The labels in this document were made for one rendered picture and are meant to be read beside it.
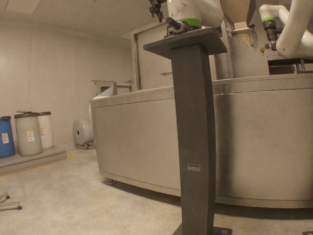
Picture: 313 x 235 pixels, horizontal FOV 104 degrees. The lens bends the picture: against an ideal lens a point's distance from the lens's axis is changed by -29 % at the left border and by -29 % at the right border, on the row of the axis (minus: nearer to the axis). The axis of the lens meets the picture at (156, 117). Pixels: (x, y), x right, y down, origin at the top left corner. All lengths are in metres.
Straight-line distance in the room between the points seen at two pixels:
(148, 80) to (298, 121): 1.05
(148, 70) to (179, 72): 0.74
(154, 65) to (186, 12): 0.72
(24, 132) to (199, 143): 2.43
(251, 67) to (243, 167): 0.61
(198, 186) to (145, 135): 0.60
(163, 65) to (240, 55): 0.55
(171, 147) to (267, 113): 0.59
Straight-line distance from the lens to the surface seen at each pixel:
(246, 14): 1.31
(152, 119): 1.09
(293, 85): 0.90
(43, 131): 3.07
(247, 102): 0.88
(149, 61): 1.36
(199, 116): 0.59
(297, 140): 0.93
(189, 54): 0.62
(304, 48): 1.00
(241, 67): 1.16
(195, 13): 0.70
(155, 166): 1.16
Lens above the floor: 0.69
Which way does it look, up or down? 4 degrees down
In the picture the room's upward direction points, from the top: 5 degrees counter-clockwise
